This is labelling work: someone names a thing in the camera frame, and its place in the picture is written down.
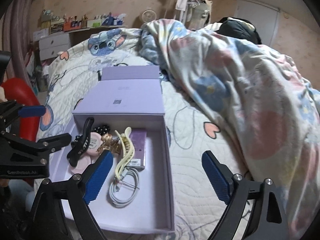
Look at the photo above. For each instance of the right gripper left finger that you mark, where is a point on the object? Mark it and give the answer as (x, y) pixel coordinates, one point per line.
(48, 219)

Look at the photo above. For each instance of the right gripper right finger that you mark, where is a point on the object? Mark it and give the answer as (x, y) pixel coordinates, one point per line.
(267, 219)

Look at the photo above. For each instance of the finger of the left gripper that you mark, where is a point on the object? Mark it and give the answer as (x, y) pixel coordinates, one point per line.
(16, 151)
(11, 111)

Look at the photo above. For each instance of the pink round compact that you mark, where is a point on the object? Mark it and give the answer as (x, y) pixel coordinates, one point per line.
(82, 164)

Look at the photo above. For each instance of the black claw hair clip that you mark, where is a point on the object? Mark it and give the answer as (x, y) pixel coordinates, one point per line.
(81, 143)

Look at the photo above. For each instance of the clear star hair clip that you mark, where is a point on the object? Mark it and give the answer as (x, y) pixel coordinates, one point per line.
(108, 143)

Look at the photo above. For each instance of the black polka dot scrunchie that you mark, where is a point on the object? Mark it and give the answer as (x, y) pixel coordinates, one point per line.
(102, 129)

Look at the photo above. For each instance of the cream claw hair clip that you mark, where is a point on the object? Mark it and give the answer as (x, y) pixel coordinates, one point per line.
(128, 151)

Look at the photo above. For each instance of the small purple product box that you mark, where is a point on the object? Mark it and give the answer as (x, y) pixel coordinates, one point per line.
(138, 138)

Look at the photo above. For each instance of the lavender cardboard box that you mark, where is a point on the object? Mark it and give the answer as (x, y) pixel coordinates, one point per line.
(137, 195)

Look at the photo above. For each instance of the pink round case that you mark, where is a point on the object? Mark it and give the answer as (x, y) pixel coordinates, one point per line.
(94, 144)

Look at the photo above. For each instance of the white drawer unit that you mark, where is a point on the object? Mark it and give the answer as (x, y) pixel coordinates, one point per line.
(52, 44)

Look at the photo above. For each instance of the purple curtain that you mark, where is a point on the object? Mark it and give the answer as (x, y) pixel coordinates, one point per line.
(16, 38)

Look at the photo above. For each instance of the floral comforter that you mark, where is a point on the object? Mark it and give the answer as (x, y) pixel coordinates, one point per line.
(255, 94)

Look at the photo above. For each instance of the white quilted cartoon bedspread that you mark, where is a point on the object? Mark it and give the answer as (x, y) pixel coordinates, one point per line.
(197, 208)

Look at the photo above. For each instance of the white desk fan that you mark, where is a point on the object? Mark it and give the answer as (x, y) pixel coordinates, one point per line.
(148, 16)

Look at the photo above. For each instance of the black clothing pile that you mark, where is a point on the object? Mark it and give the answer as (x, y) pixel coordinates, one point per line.
(239, 28)

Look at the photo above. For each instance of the white door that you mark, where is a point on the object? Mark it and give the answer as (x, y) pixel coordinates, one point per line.
(263, 16)

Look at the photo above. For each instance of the clothes rack with garments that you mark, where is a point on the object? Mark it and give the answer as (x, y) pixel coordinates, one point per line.
(194, 14)

